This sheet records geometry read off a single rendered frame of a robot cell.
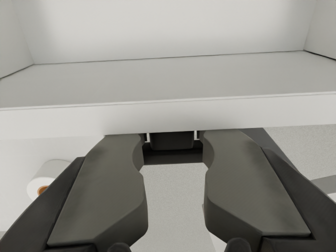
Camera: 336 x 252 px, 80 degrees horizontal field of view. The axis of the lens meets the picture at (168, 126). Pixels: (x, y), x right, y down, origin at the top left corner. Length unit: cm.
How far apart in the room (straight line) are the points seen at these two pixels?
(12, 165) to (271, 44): 39
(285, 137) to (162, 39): 129
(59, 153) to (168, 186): 118
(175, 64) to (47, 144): 26
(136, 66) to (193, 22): 6
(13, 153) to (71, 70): 25
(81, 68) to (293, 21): 17
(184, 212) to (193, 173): 41
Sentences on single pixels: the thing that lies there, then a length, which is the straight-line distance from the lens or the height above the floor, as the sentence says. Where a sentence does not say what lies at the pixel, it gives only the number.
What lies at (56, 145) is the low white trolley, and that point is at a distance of 35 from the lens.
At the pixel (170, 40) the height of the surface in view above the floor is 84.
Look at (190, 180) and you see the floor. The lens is 145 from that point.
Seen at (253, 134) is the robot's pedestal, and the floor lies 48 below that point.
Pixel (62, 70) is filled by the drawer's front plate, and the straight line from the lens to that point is 17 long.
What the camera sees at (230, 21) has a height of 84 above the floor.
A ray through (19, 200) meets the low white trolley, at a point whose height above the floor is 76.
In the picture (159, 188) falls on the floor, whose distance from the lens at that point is 150.
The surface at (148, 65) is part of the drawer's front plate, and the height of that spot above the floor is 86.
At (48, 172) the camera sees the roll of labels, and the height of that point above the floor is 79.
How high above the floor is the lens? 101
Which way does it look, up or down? 60 degrees down
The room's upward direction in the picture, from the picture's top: 178 degrees clockwise
